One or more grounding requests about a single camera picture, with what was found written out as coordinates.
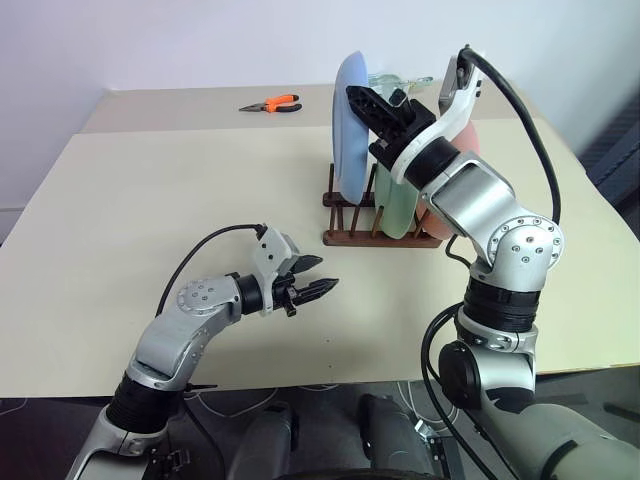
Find green plate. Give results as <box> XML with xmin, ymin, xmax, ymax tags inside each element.
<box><xmin>373</xmin><ymin>162</ymin><xmax>421</xmax><ymax>241</ymax></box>

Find clear glass container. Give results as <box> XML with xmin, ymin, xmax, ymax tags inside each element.
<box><xmin>368</xmin><ymin>73</ymin><xmax>435</xmax><ymax>109</ymax></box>

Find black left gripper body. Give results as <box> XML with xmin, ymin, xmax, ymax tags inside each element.
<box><xmin>272</xmin><ymin>272</ymin><xmax>302</xmax><ymax>319</ymax></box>

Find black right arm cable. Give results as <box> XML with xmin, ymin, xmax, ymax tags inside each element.
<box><xmin>422</xmin><ymin>45</ymin><xmax>562</xmax><ymax>480</ymax></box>

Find pink plate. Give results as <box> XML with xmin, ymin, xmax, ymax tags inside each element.
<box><xmin>413</xmin><ymin>121</ymin><xmax>483</xmax><ymax>242</ymax></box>

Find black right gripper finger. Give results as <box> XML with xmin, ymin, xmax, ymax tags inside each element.
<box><xmin>347</xmin><ymin>85</ymin><xmax>390</xmax><ymax>138</ymax></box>
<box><xmin>361</xmin><ymin>85</ymin><xmax>404</xmax><ymax>133</ymax></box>

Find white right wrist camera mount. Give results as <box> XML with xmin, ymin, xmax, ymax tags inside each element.
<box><xmin>389</xmin><ymin>53</ymin><xmax>484</xmax><ymax>184</ymax></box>

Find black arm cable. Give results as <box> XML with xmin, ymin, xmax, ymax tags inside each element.
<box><xmin>154</xmin><ymin>223</ymin><xmax>267</xmax><ymax>317</ymax></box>
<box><xmin>422</xmin><ymin>45</ymin><xmax>562</xmax><ymax>480</ymax></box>

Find white floor cable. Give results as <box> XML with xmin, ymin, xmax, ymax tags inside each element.
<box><xmin>188</xmin><ymin>387</ymin><xmax>282</xmax><ymax>417</ymax></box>
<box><xmin>396</xmin><ymin>381</ymin><xmax>462</xmax><ymax>427</ymax></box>

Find orange handled pliers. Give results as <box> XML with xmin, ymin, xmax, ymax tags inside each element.
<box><xmin>238</xmin><ymin>93</ymin><xmax>304</xmax><ymax>114</ymax></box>

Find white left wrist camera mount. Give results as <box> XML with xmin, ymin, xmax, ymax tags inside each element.
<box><xmin>251</xmin><ymin>227</ymin><xmax>302</xmax><ymax>316</ymax></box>

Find blue plate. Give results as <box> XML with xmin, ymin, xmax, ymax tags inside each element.
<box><xmin>331</xmin><ymin>50</ymin><xmax>374</xmax><ymax>205</ymax></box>

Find wooden dish rack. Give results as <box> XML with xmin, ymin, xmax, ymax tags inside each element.
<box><xmin>321</xmin><ymin>163</ymin><xmax>447</xmax><ymax>250</ymax></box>

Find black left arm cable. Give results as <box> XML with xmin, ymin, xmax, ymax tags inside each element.
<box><xmin>154</xmin><ymin>223</ymin><xmax>267</xmax><ymax>317</ymax></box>

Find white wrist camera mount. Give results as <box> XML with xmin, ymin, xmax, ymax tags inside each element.
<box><xmin>251</xmin><ymin>227</ymin><xmax>302</xmax><ymax>316</ymax></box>
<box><xmin>389</xmin><ymin>53</ymin><xmax>484</xmax><ymax>184</ymax></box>

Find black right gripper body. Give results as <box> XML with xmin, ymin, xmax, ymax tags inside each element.
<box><xmin>368</xmin><ymin>99</ymin><xmax>436</xmax><ymax>167</ymax></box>

